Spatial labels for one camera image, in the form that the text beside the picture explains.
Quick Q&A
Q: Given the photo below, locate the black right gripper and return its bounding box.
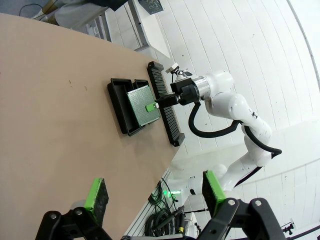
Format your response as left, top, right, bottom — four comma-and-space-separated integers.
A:
145, 83, 202, 113

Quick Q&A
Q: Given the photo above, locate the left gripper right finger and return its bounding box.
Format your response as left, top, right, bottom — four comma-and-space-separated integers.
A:
199, 170, 288, 240

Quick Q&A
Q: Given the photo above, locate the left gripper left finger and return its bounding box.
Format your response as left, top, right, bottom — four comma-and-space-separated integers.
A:
34, 177, 113, 240

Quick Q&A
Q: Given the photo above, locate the green perforated circuit board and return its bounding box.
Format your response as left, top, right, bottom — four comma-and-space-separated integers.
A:
126, 84, 162, 128

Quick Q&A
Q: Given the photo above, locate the black slotted board rack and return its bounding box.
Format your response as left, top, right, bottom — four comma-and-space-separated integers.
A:
146, 61, 186, 148

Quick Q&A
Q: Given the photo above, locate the white table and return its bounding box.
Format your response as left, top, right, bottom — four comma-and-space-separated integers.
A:
123, 0, 173, 60

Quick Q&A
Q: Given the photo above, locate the grey plastic basket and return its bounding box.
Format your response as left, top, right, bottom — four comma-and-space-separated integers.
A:
138, 0, 165, 15

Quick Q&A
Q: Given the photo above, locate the person in dark jacket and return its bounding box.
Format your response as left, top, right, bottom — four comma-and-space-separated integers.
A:
87, 0, 131, 12

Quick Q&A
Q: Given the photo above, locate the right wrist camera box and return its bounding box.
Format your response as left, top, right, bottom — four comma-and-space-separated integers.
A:
166, 63, 193, 81

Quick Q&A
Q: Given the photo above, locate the black cable bundle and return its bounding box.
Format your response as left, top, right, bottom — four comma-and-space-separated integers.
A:
144, 176, 193, 237

